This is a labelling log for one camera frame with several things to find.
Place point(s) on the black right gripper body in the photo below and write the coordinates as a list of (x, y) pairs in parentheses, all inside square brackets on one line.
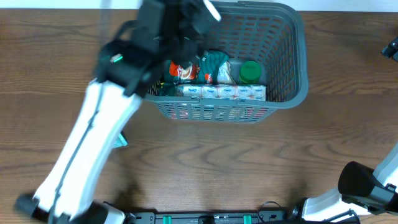
[(395, 44)]

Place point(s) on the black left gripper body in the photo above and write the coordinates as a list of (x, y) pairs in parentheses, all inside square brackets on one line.
[(183, 55)]

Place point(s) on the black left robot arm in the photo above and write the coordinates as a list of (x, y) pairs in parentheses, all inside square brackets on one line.
[(127, 67)]

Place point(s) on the grey plastic basket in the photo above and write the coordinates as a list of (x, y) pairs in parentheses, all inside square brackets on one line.
[(269, 33)]

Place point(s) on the white tissue pack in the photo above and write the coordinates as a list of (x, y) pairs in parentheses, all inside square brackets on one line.
[(223, 92)]

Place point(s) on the green coffee bag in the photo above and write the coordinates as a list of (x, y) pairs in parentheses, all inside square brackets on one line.
[(204, 71)]

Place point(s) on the green lid jar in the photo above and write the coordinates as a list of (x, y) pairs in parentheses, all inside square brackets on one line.
[(249, 72)]

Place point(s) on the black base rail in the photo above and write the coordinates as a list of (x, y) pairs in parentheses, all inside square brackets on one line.
[(262, 217)]

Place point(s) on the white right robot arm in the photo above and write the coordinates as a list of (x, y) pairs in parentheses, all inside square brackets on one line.
[(361, 190)]

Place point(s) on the white paper pouch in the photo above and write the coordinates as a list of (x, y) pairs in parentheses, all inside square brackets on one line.
[(224, 74)]

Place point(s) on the small teal packet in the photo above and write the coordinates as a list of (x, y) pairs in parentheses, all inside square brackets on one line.
[(121, 141)]

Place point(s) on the orange pasta pack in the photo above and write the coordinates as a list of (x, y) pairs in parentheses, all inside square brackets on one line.
[(216, 113)]

